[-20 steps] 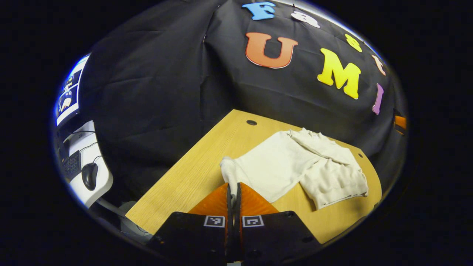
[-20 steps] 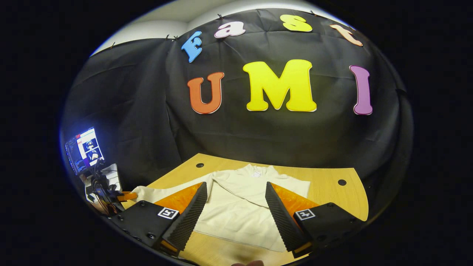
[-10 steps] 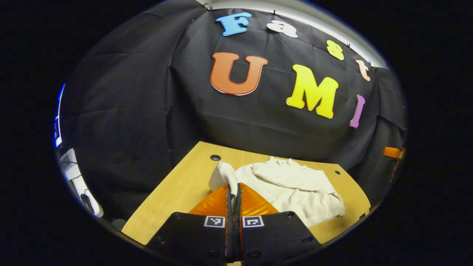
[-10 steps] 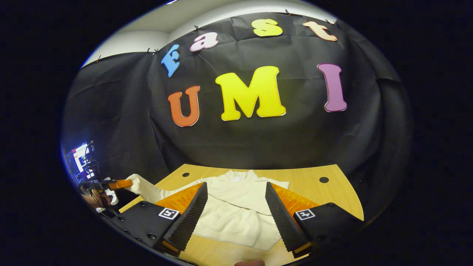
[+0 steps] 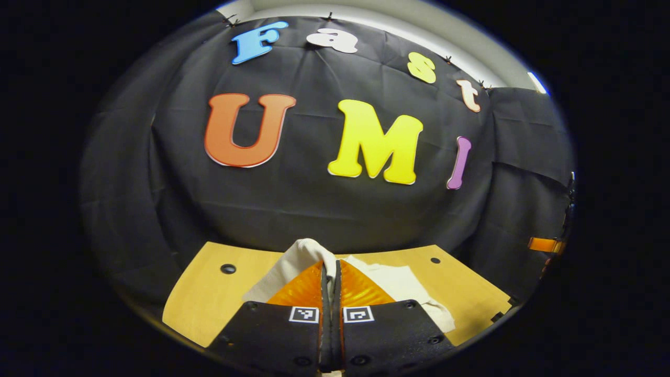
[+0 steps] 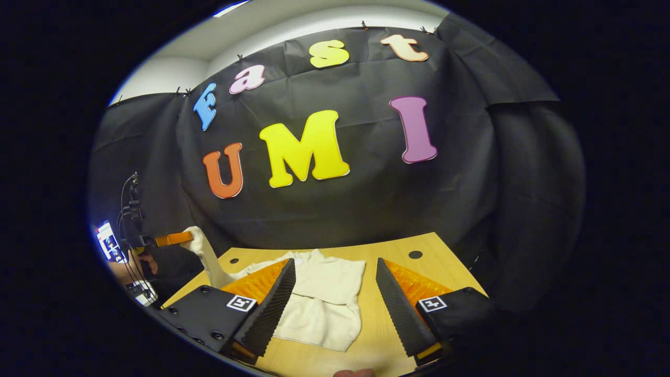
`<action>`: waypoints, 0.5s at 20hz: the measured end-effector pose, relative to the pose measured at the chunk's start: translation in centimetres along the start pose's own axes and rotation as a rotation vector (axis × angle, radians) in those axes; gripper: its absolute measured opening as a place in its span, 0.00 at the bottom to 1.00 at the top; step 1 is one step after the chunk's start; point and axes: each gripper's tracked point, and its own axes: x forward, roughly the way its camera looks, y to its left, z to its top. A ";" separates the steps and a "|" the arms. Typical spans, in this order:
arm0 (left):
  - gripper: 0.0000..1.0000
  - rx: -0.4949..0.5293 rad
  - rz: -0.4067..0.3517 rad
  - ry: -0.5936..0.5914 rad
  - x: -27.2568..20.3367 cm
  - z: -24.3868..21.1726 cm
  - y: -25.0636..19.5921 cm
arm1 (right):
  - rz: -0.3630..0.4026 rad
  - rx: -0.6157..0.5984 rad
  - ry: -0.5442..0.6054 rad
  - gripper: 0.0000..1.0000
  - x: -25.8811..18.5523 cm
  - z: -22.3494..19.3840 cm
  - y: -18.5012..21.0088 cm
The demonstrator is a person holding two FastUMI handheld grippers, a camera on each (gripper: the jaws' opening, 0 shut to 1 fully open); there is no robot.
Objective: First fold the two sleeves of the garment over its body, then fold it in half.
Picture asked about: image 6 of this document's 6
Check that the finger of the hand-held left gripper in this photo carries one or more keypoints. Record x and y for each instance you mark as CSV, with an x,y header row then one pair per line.
x,y
172,239

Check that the ceiling light panel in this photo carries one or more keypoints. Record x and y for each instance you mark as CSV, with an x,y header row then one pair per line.
x,y
230,8

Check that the black backdrop cloth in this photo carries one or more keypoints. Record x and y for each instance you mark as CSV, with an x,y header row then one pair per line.
x,y
366,199

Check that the computer monitor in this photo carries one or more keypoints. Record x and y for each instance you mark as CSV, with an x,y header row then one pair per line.
x,y
107,242

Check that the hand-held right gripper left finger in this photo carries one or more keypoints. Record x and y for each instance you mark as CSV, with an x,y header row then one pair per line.
x,y
272,309

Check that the cream t-shirt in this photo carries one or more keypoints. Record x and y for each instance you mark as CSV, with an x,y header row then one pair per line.
x,y
324,298

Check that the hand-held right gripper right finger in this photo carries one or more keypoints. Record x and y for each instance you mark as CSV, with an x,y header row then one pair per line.
x,y
400,314

